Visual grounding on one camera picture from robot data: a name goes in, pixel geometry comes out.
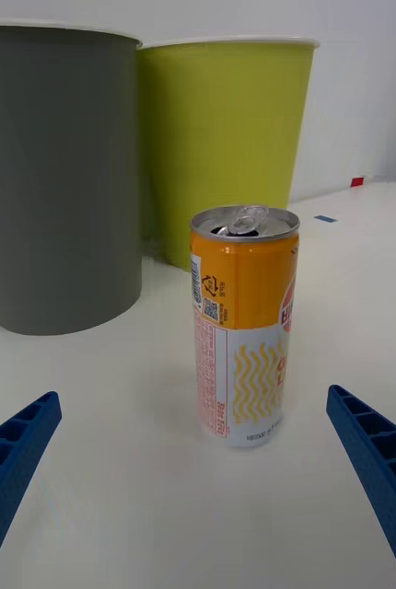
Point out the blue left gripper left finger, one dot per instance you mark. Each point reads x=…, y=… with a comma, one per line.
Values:
x=9, y=460

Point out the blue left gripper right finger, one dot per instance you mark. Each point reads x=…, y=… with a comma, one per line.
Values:
x=382, y=455

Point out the orange and white drink can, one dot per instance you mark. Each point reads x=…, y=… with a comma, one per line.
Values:
x=248, y=299

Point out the grey plastic bin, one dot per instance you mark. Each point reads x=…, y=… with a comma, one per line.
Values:
x=55, y=184

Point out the yellow-green plastic bin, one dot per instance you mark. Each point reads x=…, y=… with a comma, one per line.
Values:
x=221, y=138

